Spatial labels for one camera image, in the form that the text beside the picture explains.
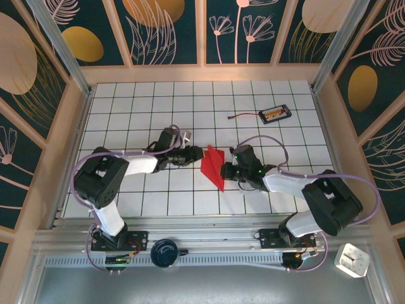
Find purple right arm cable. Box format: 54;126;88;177
235;135;382;274

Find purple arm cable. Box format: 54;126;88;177
235;135;382;274
72;125;186;274

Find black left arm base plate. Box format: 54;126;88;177
90;230;149;251

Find dark blue mug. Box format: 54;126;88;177
150;239;190;269

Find black battery pack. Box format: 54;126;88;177
258;104;292;125

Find aluminium side rail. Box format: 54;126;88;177
47;93;94;229
313;91;360;224

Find aluminium front rail frame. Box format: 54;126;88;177
31;213;374;256

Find white square clock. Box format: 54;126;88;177
334;243;371;279

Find thin red wire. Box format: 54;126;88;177
228;112;261;120

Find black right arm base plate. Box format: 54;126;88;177
259;227;316;250

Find aluminium corner post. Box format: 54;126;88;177
311;0;377;93
25;0;93;96

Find grey slotted cable duct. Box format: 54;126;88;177
44;255;285;267

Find red cloth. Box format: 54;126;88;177
200;144;227;193

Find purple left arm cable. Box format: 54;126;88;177
72;125;186;274

